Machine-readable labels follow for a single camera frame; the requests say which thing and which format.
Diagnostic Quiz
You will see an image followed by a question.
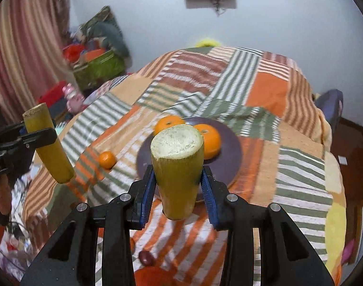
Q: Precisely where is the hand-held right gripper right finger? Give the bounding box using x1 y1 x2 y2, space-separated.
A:
199 166 337 286

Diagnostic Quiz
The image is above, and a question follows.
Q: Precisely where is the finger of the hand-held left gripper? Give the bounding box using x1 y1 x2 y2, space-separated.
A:
0 121 26 144
0 128 57 159

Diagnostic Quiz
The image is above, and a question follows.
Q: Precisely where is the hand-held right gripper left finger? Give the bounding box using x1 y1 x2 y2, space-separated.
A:
21 165 156 286

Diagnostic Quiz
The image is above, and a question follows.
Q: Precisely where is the slim yellow-green sugarcane piece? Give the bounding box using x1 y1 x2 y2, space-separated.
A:
23 102 75 184

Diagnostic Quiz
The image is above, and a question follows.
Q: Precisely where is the thick yellow-green sugarcane piece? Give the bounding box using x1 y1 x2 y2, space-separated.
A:
150 124 205 221

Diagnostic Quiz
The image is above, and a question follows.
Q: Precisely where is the dark purple plate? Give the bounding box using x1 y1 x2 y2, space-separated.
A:
136 117 243 204

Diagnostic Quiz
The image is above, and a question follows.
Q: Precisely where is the person's left hand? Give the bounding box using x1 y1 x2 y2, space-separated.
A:
0 173 13 216

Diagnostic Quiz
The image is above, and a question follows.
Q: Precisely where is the red box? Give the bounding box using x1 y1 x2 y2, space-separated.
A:
37 80 69 108

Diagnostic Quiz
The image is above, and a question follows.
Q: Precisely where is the small mandarin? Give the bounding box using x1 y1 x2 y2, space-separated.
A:
98 151 117 170

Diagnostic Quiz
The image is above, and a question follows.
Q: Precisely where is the pink toy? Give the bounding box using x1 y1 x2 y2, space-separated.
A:
62 83 86 113

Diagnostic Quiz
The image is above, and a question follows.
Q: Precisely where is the large orange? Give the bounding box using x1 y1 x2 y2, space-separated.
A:
154 115 186 136
193 124 222 160

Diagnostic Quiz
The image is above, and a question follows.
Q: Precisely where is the dark red jujube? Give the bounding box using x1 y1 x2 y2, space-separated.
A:
139 250 155 267

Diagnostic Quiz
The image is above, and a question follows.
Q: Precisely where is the red round fruit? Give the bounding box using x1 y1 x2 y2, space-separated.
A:
134 266 176 286

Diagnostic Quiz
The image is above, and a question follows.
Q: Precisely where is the striped pink curtain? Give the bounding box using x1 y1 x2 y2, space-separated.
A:
0 0 76 126

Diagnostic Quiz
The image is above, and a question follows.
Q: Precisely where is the red plastic bag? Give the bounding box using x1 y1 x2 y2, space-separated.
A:
62 44 87 64

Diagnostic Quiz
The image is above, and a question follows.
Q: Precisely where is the green storage box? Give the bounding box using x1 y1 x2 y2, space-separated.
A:
72 49 126 90

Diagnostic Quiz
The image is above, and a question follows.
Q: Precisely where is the striped patchwork blanket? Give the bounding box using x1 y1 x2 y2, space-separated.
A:
0 46 348 286

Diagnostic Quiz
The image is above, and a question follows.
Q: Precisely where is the purple chair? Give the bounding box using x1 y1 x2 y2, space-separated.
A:
315 89 344 136

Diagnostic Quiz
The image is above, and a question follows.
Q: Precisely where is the yellow fluffy thing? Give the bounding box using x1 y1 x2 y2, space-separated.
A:
195 37 223 48

